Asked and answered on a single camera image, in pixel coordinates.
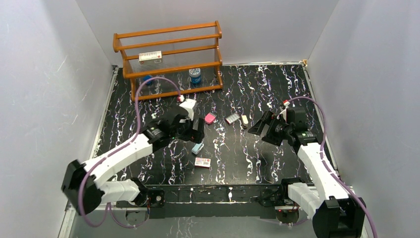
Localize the red white staple box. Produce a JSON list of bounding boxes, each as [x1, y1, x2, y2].
[[194, 157, 211, 168]]

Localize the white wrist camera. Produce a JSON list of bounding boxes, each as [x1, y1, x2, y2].
[[179, 99, 197, 120], [277, 100, 290, 121]]

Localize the grey staple strip box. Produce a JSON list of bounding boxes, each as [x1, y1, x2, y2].
[[225, 113, 241, 125]]

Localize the small blue box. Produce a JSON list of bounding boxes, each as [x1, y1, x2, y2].
[[142, 75, 154, 86]]

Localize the blue round tin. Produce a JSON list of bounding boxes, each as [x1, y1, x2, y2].
[[188, 67, 202, 85]]

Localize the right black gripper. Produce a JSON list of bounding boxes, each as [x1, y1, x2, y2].
[[248, 110, 292, 147]]

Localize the orange wooden shelf rack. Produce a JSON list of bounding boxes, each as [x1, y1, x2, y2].
[[112, 20, 223, 100]]

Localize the white staple box on shelf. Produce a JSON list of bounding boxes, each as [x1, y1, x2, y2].
[[138, 51, 162, 65]]

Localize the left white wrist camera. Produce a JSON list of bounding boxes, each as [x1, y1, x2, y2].
[[179, 99, 197, 120]]

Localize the beige small eraser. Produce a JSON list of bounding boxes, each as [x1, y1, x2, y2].
[[241, 115, 249, 129]]

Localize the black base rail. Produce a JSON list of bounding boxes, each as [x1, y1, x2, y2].
[[114, 183, 315, 220]]

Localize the light blue stapler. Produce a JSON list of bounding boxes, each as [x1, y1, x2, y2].
[[191, 143, 204, 155]]

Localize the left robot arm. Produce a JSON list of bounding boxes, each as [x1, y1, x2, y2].
[[61, 99, 205, 215]]

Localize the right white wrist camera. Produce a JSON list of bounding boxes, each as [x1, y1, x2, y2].
[[277, 100, 290, 121]]

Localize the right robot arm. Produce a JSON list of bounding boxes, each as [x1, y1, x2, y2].
[[248, 108, 365, 238]]

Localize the pink eraser block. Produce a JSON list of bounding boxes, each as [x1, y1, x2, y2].
[[205, 113, 216, 124]]

